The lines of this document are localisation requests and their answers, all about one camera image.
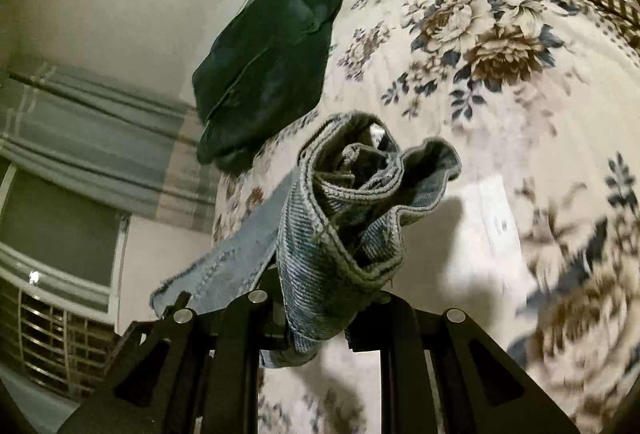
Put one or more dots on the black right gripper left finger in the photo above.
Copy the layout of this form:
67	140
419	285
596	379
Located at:
188	372

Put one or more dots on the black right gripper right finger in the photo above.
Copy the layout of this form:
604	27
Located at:
443	373

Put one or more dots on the blue denim shorts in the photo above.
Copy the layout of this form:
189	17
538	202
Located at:
333	227

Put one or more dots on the floral bed blanket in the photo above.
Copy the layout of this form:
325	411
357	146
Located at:
538	237

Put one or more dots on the green plaid curtain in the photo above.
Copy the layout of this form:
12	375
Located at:
115	143

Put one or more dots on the dark green blanket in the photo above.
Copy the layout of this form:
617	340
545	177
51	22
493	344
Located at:
264	71

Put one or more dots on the window frame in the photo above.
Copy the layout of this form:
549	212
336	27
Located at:
61	259

